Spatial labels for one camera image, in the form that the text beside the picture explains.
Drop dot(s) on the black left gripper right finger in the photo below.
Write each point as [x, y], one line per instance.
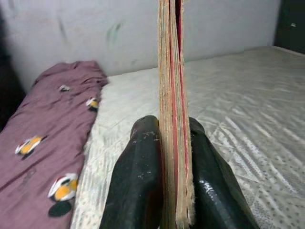
[214, 190]

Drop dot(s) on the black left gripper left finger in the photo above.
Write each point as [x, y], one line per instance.
[135, 181]

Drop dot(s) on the mauve cartoon print blanket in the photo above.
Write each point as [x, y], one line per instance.
[47, 119]

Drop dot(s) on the colourful yellow-edged picture book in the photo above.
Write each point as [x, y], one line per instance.
[174, 71]

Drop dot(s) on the grey quilted mattress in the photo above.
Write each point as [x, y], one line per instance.
[238, 95]

